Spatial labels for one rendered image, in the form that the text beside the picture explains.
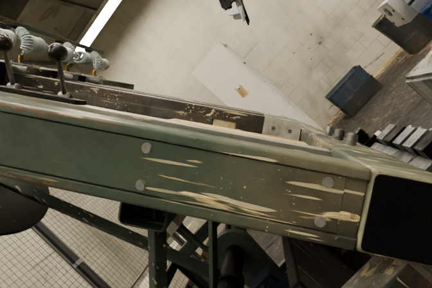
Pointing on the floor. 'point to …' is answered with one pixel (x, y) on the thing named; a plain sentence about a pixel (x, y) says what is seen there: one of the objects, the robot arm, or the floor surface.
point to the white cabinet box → (244, 85)
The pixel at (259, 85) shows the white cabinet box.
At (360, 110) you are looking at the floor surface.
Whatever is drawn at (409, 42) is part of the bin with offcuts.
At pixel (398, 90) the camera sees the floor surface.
